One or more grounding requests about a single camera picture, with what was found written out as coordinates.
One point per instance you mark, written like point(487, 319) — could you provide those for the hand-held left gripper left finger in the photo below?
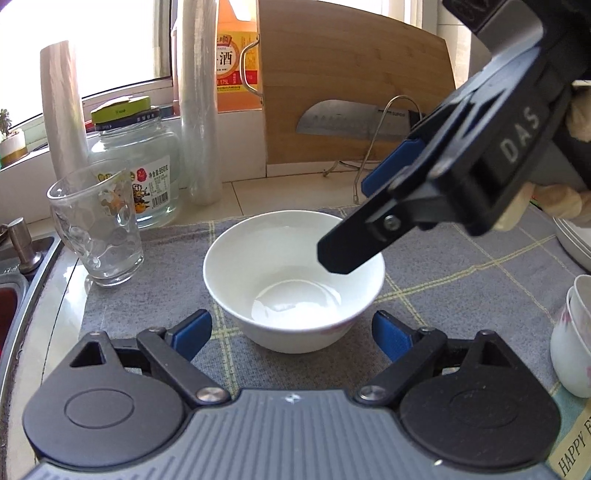
point(191, 332)

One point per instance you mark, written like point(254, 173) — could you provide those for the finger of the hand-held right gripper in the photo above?
point(392, 164)
point(351, 244)

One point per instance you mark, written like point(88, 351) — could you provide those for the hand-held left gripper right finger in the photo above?
point(390, 337)

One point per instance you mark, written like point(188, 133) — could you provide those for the white ceramic bowl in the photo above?
point(277, 277)

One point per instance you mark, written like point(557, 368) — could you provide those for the person's right hand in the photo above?
point(563, 201)

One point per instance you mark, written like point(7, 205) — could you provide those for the grey checked cloth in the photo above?
point(438, 295)

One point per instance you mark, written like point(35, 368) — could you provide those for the steel cleaver knife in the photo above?
point(332, 120)

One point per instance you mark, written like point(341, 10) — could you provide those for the bamboo cutting board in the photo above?
point(346, 60)

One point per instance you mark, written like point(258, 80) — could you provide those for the clear glass cup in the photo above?
point(106, 249)

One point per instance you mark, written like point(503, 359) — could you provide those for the glass jar with green lid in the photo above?
point(152, 184)

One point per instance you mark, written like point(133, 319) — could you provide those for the stainless steel sink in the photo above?
point(27, 295)

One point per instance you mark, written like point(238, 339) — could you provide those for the small white pink-flower bowl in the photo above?
point(582, 295)
point(570, 350)

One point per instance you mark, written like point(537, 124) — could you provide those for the orange cooking wine bottle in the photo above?
point(231, 60)

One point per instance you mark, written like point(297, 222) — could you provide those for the clear plastic wrap roll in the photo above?
point(198, 115)

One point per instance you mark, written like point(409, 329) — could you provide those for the cream printed mat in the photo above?
point(572, 443)

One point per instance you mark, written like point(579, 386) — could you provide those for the beige paper roll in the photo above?
point(62, 115)

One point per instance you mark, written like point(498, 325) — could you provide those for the small potted plant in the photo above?
point(11, 147)

